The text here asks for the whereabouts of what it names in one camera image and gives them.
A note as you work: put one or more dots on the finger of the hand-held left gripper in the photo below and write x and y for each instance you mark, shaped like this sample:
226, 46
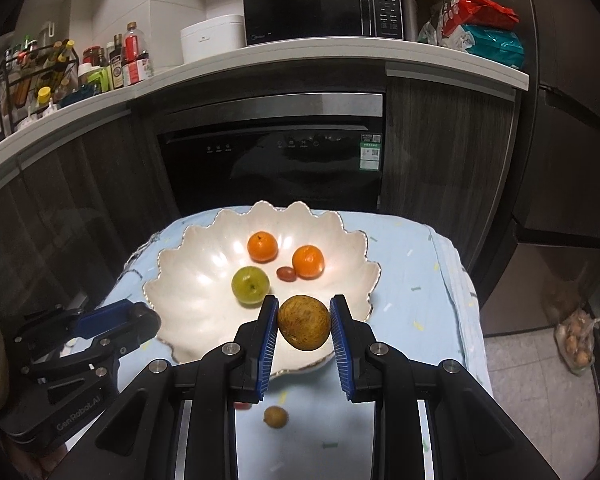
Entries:
105, 317
141, 329

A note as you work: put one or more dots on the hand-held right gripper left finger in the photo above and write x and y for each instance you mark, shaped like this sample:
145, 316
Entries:
266, 345

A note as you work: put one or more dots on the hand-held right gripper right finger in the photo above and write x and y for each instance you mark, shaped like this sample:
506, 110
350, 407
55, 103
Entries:
341, 350

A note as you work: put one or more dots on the green round fruit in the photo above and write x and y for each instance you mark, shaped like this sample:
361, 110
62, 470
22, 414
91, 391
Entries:
250, 284

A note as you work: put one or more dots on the white scalloped bowl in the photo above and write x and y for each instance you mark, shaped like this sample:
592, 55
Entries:
200, 280

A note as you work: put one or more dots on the orange mandarin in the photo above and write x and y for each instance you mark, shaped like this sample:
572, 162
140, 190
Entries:
308, 261
262, 247

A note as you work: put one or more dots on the light blue patterned tablecloth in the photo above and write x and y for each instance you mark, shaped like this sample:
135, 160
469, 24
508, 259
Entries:
410, 320

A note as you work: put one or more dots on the long dark wood cabinet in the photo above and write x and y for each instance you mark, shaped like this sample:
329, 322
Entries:
80, 185

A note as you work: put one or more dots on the black built-in dishwasher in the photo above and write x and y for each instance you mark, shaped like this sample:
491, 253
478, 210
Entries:
270, 160

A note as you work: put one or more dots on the narrow dark wood cabinet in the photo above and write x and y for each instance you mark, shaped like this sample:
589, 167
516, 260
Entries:
440, 160

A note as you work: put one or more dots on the yellow cap bottle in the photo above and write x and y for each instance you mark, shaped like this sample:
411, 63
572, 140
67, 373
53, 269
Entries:
42, 100

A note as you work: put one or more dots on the clear bag of produce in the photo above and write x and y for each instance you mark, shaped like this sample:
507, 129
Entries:
575, 342

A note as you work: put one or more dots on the green container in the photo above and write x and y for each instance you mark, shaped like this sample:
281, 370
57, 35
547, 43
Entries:
99, 81

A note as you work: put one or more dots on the white bottle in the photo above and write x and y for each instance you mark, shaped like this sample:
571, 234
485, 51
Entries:
85, 76

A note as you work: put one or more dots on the dark oil bottle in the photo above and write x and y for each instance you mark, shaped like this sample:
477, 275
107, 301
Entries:
116, 62

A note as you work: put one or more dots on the clear bottle with red label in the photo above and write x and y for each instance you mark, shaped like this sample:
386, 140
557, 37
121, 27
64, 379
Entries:
135, 57

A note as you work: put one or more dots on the red lid jar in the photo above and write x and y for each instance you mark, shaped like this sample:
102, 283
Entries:
92, 55

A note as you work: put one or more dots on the white rice cooker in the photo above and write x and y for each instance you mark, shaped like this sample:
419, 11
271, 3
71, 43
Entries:
212, 40

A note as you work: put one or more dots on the dark refrigerator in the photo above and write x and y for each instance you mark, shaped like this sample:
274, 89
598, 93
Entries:
570, 135

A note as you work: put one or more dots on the white plastic bag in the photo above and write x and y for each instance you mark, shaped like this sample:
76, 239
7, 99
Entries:
435, 27

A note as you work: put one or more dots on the black microwave oven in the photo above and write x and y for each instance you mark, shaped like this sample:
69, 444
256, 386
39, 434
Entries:
310, 7

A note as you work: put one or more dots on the teal snack bag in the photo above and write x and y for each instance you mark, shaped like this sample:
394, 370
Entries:
495, 44

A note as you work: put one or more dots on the red snack bag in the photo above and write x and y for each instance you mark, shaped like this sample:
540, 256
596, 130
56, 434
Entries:
480, 12

